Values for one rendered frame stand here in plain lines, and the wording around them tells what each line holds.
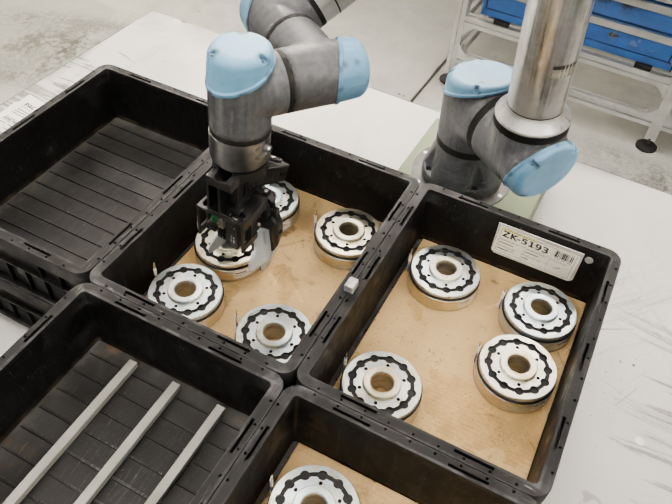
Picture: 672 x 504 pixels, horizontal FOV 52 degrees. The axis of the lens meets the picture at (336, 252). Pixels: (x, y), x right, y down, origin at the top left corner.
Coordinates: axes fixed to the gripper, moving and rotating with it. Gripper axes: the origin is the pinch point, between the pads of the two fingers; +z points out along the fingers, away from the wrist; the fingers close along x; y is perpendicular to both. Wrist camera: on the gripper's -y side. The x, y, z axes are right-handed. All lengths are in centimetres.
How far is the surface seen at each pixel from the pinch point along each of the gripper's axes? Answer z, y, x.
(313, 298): 1.6, 1.4, 11.6
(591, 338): -9.7, -2.7, 47.5
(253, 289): 1.9, 4.2, 3.3
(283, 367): -8.4, 19.5, 16.7
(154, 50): 16, -57, -62
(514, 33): 53, -191, -1
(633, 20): 36, -192, 37
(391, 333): 1.1, 1.5, 24.0
